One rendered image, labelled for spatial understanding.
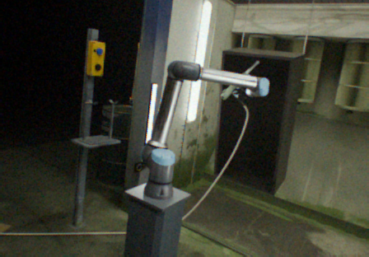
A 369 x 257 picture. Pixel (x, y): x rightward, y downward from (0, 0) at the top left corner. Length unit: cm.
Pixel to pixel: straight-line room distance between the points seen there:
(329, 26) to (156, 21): 185
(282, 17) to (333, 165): 176
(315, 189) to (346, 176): 35
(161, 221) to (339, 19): 270
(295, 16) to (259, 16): 41
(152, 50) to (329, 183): 234
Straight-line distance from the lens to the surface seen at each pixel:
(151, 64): 265
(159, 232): 189
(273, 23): 373
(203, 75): 187
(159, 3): 269
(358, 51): 355
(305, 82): 362
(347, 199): 360
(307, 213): 359
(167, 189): 188
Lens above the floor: 143
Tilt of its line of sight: 9 degrees down
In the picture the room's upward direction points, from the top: 8 degrees clockwise
